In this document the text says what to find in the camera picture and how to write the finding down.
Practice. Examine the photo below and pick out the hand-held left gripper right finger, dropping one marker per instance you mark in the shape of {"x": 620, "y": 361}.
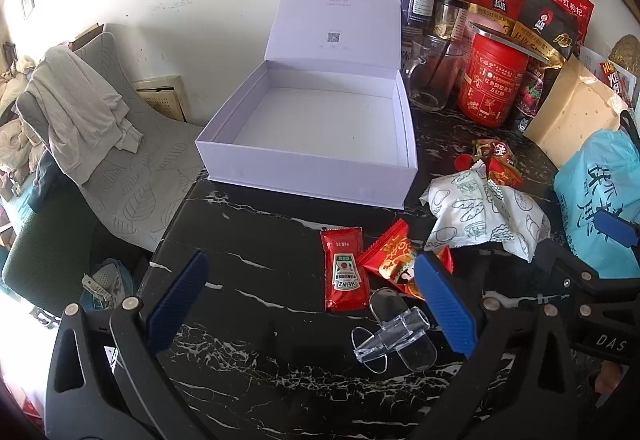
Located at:
{"x": 445, "y": 310}

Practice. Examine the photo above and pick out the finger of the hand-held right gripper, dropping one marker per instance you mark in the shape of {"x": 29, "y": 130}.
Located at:
{"x": 620, "y": 231}
{"x": 565, "y": 265}

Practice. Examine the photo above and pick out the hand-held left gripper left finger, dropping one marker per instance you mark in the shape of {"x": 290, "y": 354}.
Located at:
{"x": 180, "y": 300}

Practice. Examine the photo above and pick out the clear plastic clip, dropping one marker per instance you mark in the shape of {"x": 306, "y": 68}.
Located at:
{"x": 395, "y": 330}

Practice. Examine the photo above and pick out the white printed bread packet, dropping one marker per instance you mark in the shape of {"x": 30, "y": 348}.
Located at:
{"x": 455, "y": 205}
{"x": 520, "y": 225}

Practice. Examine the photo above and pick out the red candy packet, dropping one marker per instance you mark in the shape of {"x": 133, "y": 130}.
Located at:
{"x": 395, "y": 255}

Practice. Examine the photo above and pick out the red ketchup packet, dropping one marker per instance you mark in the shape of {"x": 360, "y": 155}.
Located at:
{"x": 345, "y": 270}

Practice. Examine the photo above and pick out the foil snack wrapper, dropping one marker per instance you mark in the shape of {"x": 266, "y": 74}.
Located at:
{"x": 497, "y": 160}

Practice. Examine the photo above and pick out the red heart-shaped toy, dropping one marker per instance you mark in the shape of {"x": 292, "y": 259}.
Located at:
{"x": 462, "y": 161}

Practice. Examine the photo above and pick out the white gift box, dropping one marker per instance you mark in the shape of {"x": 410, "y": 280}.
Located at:
{"x": 320, "y": 120}

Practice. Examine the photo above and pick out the person's right hand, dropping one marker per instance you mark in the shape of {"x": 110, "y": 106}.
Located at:
{"x": 607, "y": 377}

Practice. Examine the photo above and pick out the light blue plastic bag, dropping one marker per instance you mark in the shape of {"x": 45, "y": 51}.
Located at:
{"x": 590, "y": 190}

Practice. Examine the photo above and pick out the blue bag with label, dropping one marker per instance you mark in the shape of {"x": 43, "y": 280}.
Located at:
{"x": 107, "y": 282}

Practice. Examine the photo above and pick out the black curved object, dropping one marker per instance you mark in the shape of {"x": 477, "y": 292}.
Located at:
{"x": 631, "y": 128}

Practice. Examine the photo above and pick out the brown paper bag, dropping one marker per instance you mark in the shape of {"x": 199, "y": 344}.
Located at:
{"x": 570, "y": 110}

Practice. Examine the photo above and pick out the green armchair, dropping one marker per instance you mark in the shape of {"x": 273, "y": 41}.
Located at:
{"x": 50, "y": 260}

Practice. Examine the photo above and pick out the red printed snack packet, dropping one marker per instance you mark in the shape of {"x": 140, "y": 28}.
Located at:
{"x": 620, "y": 80}

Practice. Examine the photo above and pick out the red tin canister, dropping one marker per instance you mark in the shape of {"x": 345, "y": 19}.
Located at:
{"x": 492, "y": 80}

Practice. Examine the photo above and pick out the grey garment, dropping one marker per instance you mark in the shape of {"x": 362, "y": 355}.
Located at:
{"x": 75, "y": 110}

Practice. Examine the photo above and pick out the black oat pouch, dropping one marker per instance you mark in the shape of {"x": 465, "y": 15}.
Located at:
{"x": 547, "y": 25}

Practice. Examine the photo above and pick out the clear drinking glass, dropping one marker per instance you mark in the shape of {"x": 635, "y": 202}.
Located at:
{"x": 457, "y": 65}

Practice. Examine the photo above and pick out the red berry pouch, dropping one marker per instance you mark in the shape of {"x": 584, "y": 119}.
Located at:
{"x": 575, "y": 5}

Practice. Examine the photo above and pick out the pile of clothes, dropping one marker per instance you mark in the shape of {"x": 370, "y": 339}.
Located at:
{"x": 15, "y": 130}

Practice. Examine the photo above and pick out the clear jar of pale slices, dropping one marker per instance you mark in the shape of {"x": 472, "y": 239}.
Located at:
{"x": 450, "y": 18}

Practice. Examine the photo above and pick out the beige wall vent panel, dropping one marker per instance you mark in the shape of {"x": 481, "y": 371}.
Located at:
{"x": 162, "y": 98}

